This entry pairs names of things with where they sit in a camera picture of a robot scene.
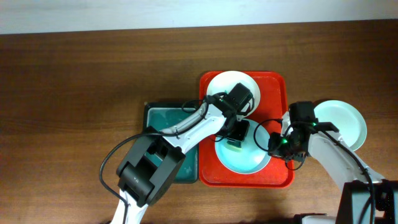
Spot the yellow green sponge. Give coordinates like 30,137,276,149
226,141,242,152

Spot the light blue plate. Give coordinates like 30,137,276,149
215,119,271,174

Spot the white plate with green stain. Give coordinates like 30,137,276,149
206,71,261,118

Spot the pale green plate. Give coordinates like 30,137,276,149
315,100,368,151

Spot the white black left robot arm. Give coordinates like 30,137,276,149
111,93,254,223

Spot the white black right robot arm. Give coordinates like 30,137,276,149
266,113,397,223

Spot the red plastic tray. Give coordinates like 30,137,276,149
198,71,295,189

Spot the dark green water tray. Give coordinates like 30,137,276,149
143,103,198,184

